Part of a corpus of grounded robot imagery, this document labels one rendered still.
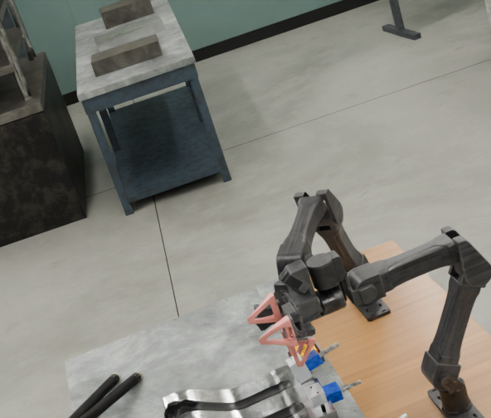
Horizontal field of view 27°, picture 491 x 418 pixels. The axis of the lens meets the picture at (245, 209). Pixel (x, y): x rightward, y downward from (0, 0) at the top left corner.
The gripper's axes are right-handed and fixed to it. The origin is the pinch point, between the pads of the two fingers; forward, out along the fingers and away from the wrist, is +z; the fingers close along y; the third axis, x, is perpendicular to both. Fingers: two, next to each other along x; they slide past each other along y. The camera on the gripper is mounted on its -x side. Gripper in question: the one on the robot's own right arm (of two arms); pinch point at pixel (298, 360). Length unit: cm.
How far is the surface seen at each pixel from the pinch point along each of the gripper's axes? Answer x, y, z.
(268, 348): -0.4, -34.5, 7.9
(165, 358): -28, -50, 14
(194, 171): 24, -376, 5
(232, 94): 73, -527, -30
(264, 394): -8.3, -1.0, 8.6
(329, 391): 4.9, 11.8, 4.1
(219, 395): -18.8, -5.5, 9.7
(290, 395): -3.0, 5.1, 7.0
